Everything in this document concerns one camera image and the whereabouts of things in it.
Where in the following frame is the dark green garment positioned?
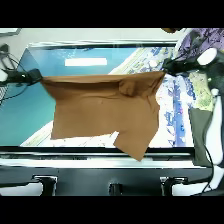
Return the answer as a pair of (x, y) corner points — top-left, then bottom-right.
(188, 107), (214, 168)

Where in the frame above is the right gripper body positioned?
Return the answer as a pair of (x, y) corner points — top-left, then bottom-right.
(161, 57), (183, 76)

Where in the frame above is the brown T-shirt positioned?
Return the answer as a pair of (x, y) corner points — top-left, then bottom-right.
(39, 70), (167, 162)

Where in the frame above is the purple printed garment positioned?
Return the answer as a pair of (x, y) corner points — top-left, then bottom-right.
(173, 28), (224, 63)

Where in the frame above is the black cable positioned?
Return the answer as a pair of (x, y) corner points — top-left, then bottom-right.
(0, 43), (26, 101)

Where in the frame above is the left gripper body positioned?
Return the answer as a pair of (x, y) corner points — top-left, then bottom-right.
(27, 68), (44, 85)

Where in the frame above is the silver frame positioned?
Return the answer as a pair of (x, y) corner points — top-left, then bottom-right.
(0, 151), (208, 197)

